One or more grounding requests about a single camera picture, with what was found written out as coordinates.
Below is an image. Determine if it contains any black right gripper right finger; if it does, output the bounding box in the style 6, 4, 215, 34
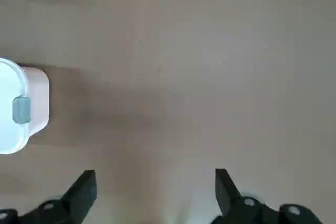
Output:
209, 168, 325, 224

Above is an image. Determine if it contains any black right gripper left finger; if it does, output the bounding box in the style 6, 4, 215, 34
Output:
0, 170, 97, 224

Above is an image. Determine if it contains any white bin lid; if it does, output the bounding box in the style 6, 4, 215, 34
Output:
0, 58, 32, 155

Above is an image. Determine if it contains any pink plastic bin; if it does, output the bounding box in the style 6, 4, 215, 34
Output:
19, 66, 50, 137

